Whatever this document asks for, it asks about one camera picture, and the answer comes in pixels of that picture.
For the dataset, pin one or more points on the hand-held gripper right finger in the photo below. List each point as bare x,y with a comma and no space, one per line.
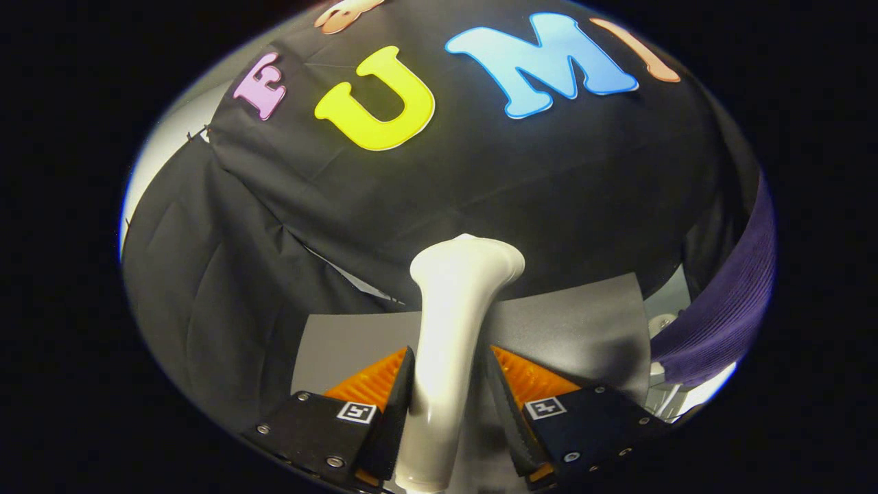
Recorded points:
504,412

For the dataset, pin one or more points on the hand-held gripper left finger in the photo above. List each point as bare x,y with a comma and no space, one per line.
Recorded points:
401,418

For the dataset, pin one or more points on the white garment steamer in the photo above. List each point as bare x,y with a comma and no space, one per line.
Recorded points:
446,329

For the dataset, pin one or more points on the purple jacket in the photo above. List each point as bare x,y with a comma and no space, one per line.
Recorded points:
727,309

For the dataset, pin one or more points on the grey drawer cabinet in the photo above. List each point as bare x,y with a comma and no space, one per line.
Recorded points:
583,329

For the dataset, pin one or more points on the white mannequin torso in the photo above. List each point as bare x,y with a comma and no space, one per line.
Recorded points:
706,392

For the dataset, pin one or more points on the black backdrop cloth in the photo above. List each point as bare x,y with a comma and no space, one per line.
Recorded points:
514,185

